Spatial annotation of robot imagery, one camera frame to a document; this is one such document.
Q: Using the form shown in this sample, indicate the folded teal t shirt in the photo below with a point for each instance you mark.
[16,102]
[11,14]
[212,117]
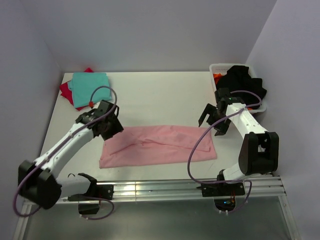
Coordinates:
[83,84]

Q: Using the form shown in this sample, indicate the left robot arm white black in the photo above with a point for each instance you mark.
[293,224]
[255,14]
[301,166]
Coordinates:
[38,180]

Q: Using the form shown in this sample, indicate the aluminium rail frame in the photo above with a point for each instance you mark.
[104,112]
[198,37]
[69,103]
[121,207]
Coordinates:
[165,202]

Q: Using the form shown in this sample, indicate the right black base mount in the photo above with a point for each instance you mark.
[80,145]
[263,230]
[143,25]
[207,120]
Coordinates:
[228,192]

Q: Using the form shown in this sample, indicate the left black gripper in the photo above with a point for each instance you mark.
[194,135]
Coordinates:
[117,128]

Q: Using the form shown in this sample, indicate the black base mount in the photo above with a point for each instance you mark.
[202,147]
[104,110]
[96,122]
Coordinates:
[228,192]
[95,192]

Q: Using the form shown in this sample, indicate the orange t shirt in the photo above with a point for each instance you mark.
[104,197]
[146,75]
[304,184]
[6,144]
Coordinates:
[217,77]

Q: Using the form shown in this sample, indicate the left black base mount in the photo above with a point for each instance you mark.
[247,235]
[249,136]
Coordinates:
[95,192]

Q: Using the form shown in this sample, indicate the black t shirt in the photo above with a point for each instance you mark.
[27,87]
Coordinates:
[240,84]

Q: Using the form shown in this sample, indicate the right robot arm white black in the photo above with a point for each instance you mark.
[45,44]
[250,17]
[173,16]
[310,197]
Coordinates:
[259,152]

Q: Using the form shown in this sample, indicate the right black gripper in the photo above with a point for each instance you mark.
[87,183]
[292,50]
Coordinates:
[210,109]

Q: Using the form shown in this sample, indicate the pink t shirt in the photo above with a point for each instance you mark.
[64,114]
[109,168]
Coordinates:
[157,145]

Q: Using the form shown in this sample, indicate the white plastic basket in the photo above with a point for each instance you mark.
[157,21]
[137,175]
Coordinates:
[222,68]

